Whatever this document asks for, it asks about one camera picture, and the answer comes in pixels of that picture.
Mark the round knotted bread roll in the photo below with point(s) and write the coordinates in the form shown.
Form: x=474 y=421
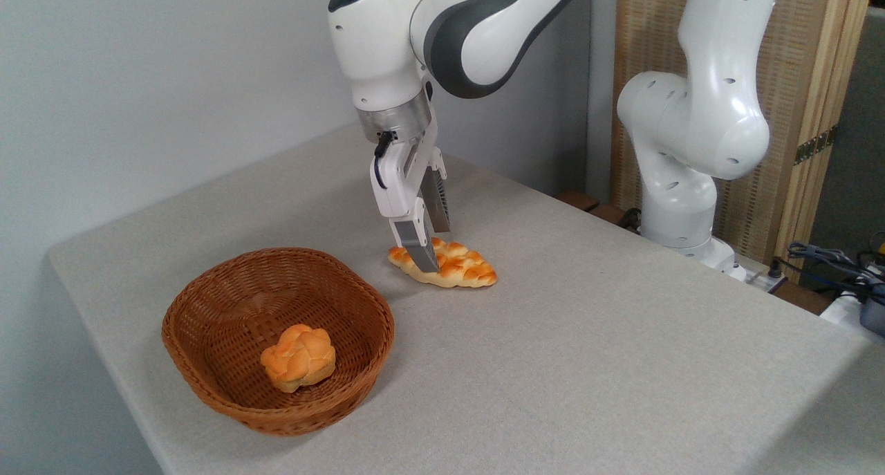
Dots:
x=299 y=359

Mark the long braided bread loaf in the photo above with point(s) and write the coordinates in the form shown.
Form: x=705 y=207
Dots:
x=464 y=271

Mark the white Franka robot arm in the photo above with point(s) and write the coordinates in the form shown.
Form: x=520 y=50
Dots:
x=698 y=115

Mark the brown wicker basket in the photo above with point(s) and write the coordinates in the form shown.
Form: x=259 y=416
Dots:
x=221 y=309

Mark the white power strip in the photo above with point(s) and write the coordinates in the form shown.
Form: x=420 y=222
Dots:
x=840 y=312

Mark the grey tablecloth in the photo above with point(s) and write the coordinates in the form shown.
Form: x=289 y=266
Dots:
x=588 y=357

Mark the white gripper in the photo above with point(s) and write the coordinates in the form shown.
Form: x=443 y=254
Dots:
x=397 y=181

